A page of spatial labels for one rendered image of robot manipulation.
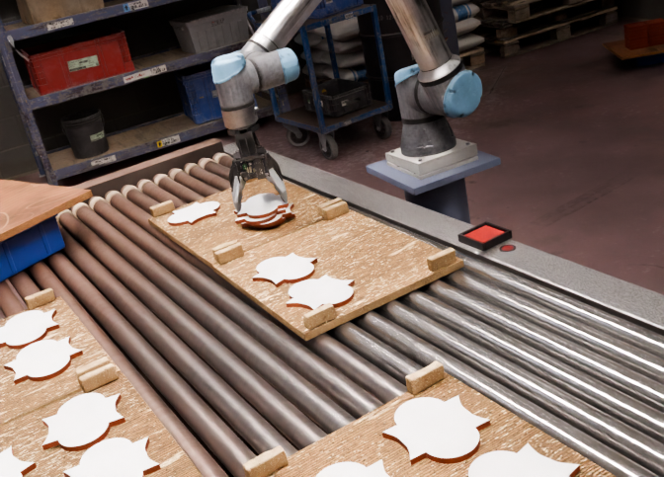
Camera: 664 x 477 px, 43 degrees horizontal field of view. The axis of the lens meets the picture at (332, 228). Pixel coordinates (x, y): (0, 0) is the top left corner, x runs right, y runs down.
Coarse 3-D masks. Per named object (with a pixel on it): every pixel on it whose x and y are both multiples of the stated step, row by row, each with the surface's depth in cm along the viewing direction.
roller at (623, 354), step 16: (208, 160) 252; (224, 176) 240; (464, 272) 156; (464, 288) 153; (480, 288) 150; (496, 288) 148; (496, 304) 146; (512, 304) 143; (528, 304) 141; (528, 320) 140; (544, 320) 137; (560, 320) 135; (560, 336) 134; (576, 336) 131; (592, 336) 129; (608, 336) 128; (608, 352) 126; (624, 352) 124; (640, 352) 123; (640, 368) 121; (656, 368) 119
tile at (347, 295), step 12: (324, 276) 160; (300, 288) 157; (312, 288) 156; (324, 288) 155; (336, 288) 154; (348, 288) 153; (300, 300) 152; (312, 300) 151; (324, 300) 150; (336, 300) 150; (348, 300) 150
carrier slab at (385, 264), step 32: (320, 224) 186; (352, 224) 182; (256, 256) 177; (320, 256) 171; (352, 256) 168; (384, 256) 165; (416, 256) 162; (256, 288) 162; (288, 288) 160; (384, 288) 152; (416, 288) 153; (288, 320) 148
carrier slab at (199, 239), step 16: (224, 192) 218; (256, 192) 214; (272, 192) 211; (288, 192) 209; (304, 192) 207; (176, 208) 213; (224, 208) 207; (304, 208) 196; (160, 224) 205; (208, 224) 199; (224, 224) 197; (240, 224) 195; (288, 224) 189; (304, 224) 188; (176, 240) 195; (192, 240) 192; (208, 240) 190; (224, 240) 188; (240, 240) 186; (256, 240) 184; (272, 240) 183; (208, 256) 181
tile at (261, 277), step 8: (288, 256) 171; (296, 256) 170; (264, 264) 170; (272, 264) 169; (280, 264) 168; (288, 264) 168; (296, 264) 167; (304, 264) 166; (312, 264) 167; (264, 272) 166; (272, 272) 166; (280, 272) 165; (288, 272) 164; (296, 272) 164; (304, 272) 163; (312, 272) 163; (256, 280) 165; (264, 280) 165; (272, 280) 163; (280, 280) 161; (288, 280) 162; (296, 280) 161
